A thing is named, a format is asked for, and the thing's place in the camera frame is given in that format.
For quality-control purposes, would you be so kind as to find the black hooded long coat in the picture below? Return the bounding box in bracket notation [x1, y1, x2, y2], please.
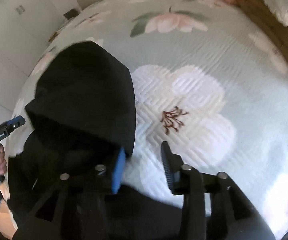
[7, 41, 181, 239]

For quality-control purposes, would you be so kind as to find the floral quilted bed cover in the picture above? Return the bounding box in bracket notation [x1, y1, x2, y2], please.
[13, 0, 288, 239]

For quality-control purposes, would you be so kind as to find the white bedside table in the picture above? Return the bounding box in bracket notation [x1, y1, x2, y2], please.
[48, 22, 70, 43]

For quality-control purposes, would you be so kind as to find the white wardrobe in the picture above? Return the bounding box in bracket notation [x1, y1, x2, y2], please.
[0, 0, 79, 123]

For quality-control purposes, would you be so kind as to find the small dark clock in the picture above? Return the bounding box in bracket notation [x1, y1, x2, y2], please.
[63, 8, 79, 20]

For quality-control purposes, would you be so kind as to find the pink folded quilt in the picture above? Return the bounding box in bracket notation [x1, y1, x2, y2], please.
[232, 0, 288, 81]

